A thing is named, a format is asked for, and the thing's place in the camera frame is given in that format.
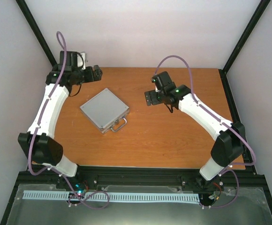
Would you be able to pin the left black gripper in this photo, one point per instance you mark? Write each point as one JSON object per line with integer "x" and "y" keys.
{"x": 98, "y": 76}

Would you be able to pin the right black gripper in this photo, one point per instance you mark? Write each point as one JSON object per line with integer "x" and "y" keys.
{"x": 154, "y": 101}

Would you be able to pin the aluminium poker case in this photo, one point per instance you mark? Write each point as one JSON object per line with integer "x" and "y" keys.
{"x": 106, "y": 111}

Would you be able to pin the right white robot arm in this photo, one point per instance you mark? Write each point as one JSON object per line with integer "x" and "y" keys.
{"x": 228, "y": 136}

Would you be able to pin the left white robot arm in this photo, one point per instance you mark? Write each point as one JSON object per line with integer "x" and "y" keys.
{"x": 38, "y": 143}

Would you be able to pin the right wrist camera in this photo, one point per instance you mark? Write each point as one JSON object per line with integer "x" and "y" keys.
{"x": 163, "y": 82}

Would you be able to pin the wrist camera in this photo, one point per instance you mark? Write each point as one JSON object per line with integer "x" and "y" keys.
{"x": 74, "y": 60}
{"x": 163, "y": 82}

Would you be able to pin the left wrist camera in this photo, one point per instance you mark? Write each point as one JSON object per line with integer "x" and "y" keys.
{"x": 74, "y": 60}

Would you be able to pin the left black frame post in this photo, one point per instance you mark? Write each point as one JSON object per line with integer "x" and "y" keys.
{"x": 37, "y": 32}

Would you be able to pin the black frame post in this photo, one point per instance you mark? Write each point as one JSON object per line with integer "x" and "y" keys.
{"x": 246, "y": 34}
{"x": 37, "y": 32}

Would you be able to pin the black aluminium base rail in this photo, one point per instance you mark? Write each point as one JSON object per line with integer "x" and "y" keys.
{"x": 188, "y": 179}

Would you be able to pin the right black frame post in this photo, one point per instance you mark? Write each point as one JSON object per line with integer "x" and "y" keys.
{"x": 246, "y": 34}

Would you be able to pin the white slotted cable duct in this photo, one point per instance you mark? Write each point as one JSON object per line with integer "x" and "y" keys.
{"x": 112, "y": 197}

